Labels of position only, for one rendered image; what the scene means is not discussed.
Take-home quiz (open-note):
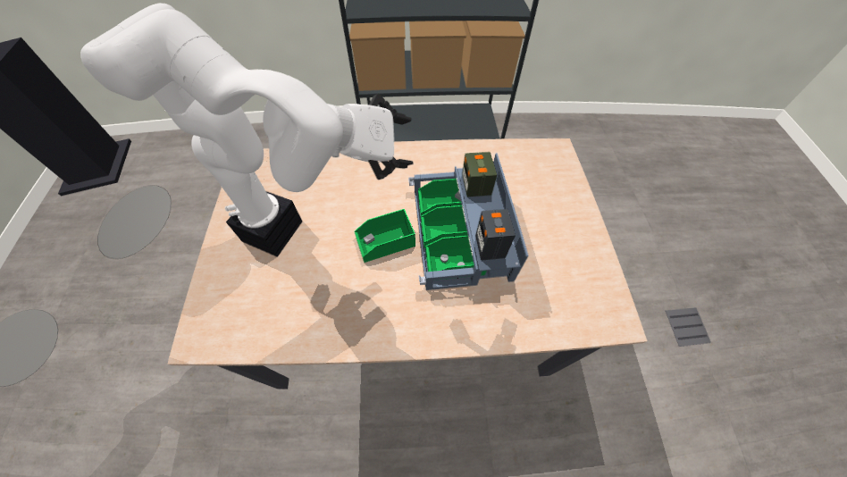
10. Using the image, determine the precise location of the green bin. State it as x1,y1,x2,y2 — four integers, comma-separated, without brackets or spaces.
356,209,415,262
418,179,462,216
425,236,474,272
421,205,468,246

